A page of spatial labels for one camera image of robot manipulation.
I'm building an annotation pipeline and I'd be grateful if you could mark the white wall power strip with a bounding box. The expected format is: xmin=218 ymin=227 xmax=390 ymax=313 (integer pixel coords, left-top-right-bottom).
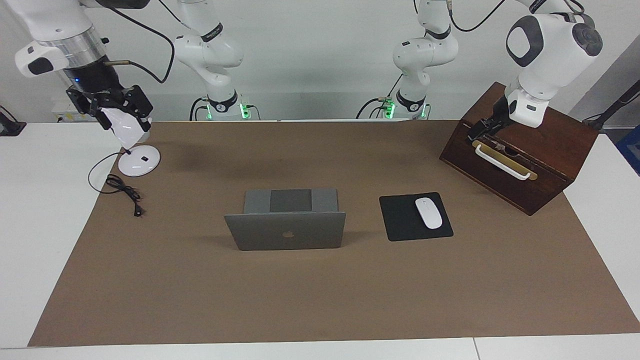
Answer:
xmin=51 ymin=100 xmax=81 ymax=123

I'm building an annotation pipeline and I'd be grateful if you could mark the white box handle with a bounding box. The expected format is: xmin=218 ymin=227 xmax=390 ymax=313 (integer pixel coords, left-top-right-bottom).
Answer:
xmin=474 ymin=144 xmax=532 ymax=181

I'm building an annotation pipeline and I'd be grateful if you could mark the black clamp mount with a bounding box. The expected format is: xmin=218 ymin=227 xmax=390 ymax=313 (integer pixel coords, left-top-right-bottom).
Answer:
xmin=0 ymin=106 xmax=27 ymax=137

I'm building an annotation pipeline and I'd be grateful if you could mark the blue crate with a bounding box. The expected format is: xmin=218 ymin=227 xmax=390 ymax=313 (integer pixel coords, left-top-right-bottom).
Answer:
xmin=616 ymin=125 xmax=640 ymax=176

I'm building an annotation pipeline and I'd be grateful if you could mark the black lamp power cable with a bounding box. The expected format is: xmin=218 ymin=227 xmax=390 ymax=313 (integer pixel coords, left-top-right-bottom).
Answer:
xmin=88 ymin=151 xmax=143 ymax=218

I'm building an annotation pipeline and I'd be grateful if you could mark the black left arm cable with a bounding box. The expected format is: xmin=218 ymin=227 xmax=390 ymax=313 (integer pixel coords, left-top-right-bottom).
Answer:
xmin=447 ymin=0 xmax=507 ymax=32

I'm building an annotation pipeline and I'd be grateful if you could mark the brown table mat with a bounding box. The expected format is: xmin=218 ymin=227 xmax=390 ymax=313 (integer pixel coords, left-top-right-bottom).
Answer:
xmin=27 ymin=120 xmax=640 ymax=347

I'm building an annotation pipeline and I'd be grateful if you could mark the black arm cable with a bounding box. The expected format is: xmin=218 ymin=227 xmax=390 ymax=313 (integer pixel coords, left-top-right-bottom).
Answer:
xmin=447 ymin=0 xmax=507 ymax=32
xmin=100 ymin=0 xmax=176 ymax=85

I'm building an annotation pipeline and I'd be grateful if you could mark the black stand pole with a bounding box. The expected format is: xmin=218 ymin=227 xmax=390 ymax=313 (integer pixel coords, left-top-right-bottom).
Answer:
xmin=582 ymin=80 xmax=640 ymax=132

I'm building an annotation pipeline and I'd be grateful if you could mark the white desk lamp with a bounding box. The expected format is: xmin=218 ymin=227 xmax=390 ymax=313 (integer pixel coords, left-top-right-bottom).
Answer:
xmin=102 ymin=107 xmax=161 ymax=178

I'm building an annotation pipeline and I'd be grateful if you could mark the dark brown wooden box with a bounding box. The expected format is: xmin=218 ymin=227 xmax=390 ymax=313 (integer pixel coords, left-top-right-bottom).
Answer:
xmin=439 ymin=81 xmax=599 ymax=216

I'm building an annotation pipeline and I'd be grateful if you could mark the silver Apple laptop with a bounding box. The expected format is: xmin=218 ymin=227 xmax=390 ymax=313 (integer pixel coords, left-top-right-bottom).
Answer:
xmin=224 ymin=188 xmax=347 ymax=252

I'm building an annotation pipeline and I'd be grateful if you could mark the black mouse pad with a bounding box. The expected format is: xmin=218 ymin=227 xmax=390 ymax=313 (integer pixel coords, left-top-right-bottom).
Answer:
xmin=379 ymin=192 xmax=454 ymax=242

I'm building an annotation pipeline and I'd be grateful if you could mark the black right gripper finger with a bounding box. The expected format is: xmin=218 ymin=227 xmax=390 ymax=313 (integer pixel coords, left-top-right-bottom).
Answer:
xmin=66 ymin=89 xmax=113 ymax=131
xmin=122 ymin=85 xmax=154 ymax=119

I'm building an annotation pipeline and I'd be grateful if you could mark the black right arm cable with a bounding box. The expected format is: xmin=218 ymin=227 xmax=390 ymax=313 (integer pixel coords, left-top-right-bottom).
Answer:
xmin=100 ymin=0 xmax=176 ymax=85

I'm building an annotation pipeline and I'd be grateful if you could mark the white computer mouse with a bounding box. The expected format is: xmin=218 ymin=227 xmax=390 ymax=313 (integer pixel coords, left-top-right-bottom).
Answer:
xmin=415 ymin=197 xmax=444 ymax=230

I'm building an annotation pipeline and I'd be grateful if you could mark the gold box handle plate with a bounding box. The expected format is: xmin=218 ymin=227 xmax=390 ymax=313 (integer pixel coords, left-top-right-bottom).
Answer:
xmin=471 ymin=140 xmax=538 ymax=181

